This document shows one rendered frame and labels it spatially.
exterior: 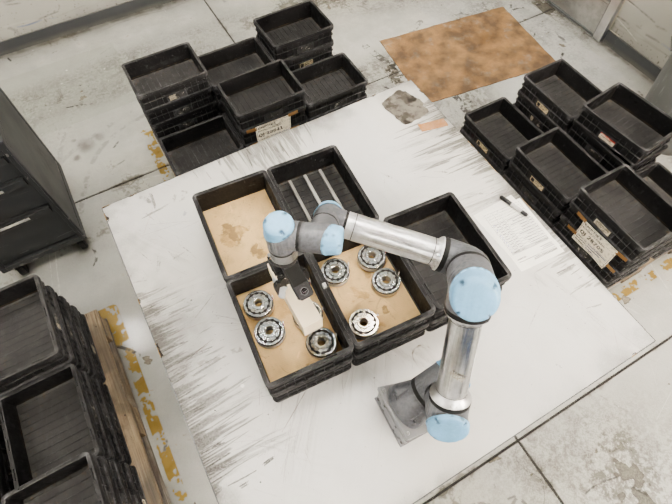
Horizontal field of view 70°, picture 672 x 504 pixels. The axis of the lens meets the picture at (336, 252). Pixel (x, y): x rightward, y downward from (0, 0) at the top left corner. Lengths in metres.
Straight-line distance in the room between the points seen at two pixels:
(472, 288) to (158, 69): 2.45
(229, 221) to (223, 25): 2.58
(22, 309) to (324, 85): 1.97
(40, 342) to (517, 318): 1.92
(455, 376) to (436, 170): 1.14
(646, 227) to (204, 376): 2.07
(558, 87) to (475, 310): 2.30
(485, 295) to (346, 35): 3.15
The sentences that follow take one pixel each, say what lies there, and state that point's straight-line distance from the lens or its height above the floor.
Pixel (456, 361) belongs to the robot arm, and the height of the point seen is 1.18.
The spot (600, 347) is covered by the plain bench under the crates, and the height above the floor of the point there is 0.70.
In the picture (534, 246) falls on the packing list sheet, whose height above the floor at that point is 0.70.
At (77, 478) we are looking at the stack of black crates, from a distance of 2.12.
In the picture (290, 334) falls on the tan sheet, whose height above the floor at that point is 0.83.
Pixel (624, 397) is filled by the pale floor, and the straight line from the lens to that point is 2.82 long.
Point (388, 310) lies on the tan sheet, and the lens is 1.70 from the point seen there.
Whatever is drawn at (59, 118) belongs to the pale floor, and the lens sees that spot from 3.90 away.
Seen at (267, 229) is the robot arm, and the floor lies 1.44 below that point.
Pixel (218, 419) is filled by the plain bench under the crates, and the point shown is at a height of 0.70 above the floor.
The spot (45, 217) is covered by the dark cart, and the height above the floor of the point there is 0.38.
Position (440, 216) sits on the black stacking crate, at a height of 0.83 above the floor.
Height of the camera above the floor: 2.39
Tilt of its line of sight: 60 degrees down
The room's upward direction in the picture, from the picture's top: 1 degrees counter-clockwise
